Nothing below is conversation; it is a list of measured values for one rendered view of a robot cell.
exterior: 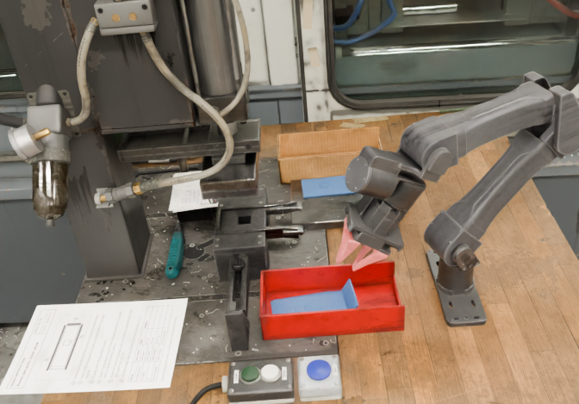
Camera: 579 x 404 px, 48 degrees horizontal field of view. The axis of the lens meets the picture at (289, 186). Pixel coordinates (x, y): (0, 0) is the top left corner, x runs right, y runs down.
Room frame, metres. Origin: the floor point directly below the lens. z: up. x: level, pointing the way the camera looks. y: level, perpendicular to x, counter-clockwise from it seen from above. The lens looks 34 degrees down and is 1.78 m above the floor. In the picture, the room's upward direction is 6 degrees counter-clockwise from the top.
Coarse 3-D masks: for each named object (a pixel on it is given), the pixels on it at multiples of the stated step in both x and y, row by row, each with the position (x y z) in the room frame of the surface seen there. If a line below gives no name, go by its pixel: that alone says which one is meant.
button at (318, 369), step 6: (318, 360) 0.72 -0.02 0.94; (324, 360) 0.72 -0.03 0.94; (312, 366) 0.71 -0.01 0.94; (318, 366) 0.71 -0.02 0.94; (324, 366) 0.70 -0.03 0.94; (330, 366) 0.71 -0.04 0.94; (312, 372) 0.70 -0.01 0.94; (318, 372) 0.69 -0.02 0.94; (324, 372) 0.69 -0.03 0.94; (330, 372) 0.69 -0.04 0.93; (312, 378) 0.69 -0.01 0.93; (318, 378) 0.68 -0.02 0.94; (324, 378) 0.68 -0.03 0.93
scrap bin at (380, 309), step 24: (336, 264) 0.92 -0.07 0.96; (384, 264) 0.91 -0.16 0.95; (264, 288) 0.90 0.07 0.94; (288, 288) 0.92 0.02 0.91; (312, 288) 0.92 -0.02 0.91; (336, 288) 0.92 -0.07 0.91; (360, 288) 0.91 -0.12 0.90; (384, 288) 0.90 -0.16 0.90; (264, 312) 0.84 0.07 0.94; (312, 312) 0.80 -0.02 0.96; (336, 312) 0.80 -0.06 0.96; (360, 312) 0.80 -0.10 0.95; (384, 312) 0.80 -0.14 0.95; (264, 336) 0.81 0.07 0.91; (288, 336) 0.80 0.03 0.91; (312, 336) 0.80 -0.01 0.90
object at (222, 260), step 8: (216, 256) 0.97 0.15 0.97; (224, 256) 0.97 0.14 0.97; (248, 256) 0.97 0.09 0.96; (256, 256) 0.97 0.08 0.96; (264, 256) 0.97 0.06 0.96; (216, 264) 0.97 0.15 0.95; (224, 264) 0.97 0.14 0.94; (256, 264) 0.97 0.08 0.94; (264, 264) 0.97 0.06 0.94; (224, 272) 0.97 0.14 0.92; (256, 272) 0.97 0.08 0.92; (224, 280) 0.97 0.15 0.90
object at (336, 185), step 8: (344, 176) 1.26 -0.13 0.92; (304, 184) 1.24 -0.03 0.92; (312, 184) 1.24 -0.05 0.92; (328, 184) 1.23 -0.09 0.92; (336, 184) 1.23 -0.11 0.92; (344, 184) 1.23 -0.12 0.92; (304, 192) 1.21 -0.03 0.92; (312, 192) 1.21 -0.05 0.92; (320, 192) 1.21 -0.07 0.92; (328, 192) 1.20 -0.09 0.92; (336, 192) 1.20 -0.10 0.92; (344, 192) 1.20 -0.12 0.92; (352, 192) 1.20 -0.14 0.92
